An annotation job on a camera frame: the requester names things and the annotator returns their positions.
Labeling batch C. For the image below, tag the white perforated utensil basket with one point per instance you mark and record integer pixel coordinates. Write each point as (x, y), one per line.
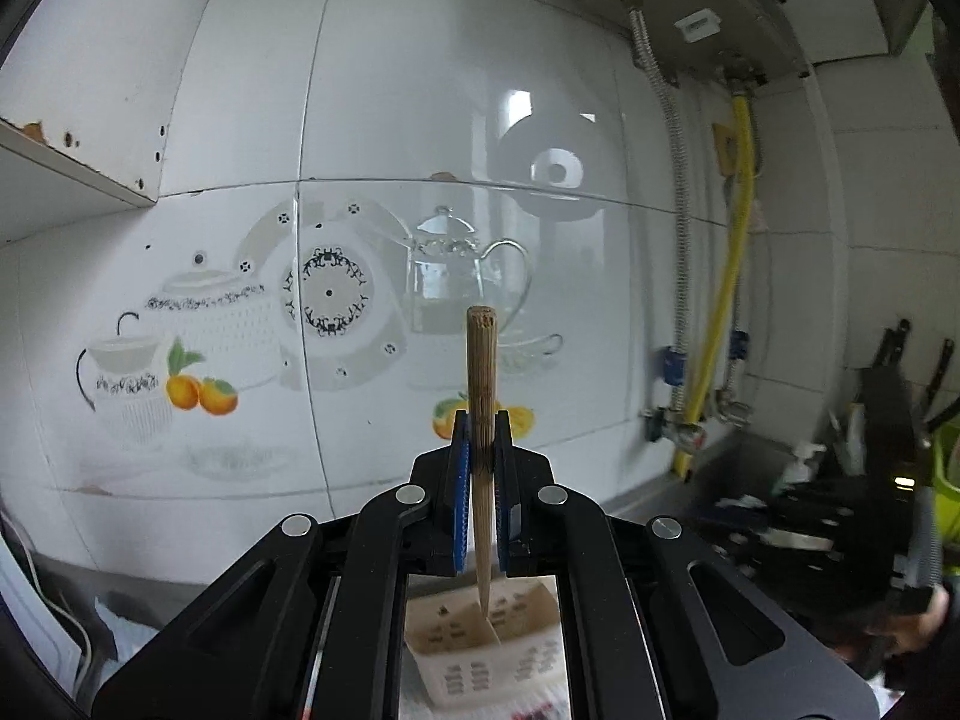
(480, 679)

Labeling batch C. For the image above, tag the brass gas valve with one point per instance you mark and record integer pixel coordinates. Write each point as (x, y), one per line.
(731, 409)

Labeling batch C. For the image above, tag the person's right hand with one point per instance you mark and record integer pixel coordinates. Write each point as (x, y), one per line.
(911, 630)

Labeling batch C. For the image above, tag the white wall cabinet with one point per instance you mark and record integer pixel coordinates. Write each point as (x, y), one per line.
(82, 52)

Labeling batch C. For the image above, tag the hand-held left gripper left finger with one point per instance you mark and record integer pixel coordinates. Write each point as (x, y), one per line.
(459, 499)

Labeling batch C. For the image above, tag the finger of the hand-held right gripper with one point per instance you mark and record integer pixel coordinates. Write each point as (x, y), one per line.
(750, 521)

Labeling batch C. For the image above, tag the green plastic rack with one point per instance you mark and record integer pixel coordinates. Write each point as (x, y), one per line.
(946, 472)

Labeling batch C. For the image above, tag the wooden chopstick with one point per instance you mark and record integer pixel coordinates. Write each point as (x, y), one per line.
(481, 382)

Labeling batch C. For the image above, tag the white appliance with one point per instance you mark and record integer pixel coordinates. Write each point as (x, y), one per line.
(26, 615)

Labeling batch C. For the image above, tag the white crumpled cloth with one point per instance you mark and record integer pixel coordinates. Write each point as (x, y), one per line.
(124, 626)

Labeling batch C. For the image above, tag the beige wall socket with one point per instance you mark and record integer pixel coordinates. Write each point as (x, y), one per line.
(726, 146)

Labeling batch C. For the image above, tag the white pump bottle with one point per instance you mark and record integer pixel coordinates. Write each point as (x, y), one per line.
(801, 465)

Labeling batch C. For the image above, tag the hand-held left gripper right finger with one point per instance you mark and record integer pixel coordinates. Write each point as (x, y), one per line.
(504, 499)

